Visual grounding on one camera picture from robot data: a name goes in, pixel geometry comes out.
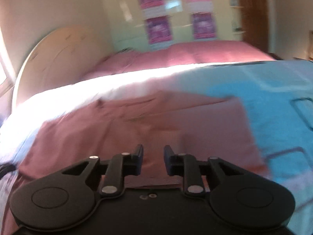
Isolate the pink knit sweater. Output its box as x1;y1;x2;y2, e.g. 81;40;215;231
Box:
0;91;269;235

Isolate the pink quilted blanket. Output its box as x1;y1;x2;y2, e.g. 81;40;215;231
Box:
80;40;274;81

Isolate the blue white patterned bedsheet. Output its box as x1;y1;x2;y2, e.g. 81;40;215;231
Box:
0;60;313;235

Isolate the cream curved headboard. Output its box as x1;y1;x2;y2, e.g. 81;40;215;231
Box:
12;25;113;110

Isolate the lower left purple poster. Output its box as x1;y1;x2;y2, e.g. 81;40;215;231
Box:
145;16;172;45

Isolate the lower right purple poster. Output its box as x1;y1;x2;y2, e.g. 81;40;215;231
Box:
191;12;216;40

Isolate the cream glossy wardrobe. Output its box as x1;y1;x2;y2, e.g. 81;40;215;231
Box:
101;0;243;52

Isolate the brown wooden door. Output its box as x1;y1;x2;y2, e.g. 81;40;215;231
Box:
239;0;269;52

